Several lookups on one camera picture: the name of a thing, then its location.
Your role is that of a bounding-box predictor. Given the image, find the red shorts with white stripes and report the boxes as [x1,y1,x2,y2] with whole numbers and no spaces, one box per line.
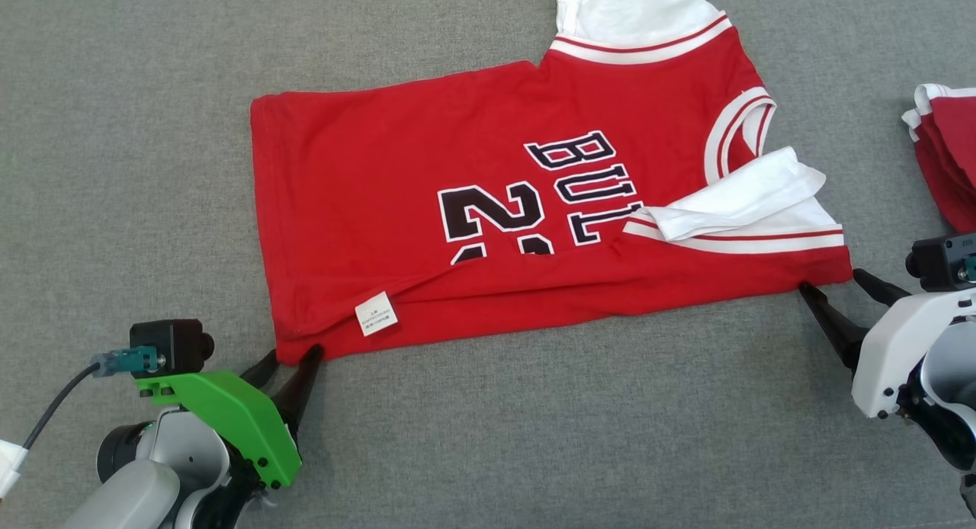
[902,83,976,235]

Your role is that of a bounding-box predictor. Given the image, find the red basketball jersey white sleeves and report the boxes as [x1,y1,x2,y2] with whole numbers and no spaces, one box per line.
[250,0,854,365]

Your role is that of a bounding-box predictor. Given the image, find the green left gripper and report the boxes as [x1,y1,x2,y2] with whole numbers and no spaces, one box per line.
[135,344,326,491]

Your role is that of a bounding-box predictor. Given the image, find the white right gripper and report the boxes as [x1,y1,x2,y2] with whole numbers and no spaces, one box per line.
[798,268,976,420]

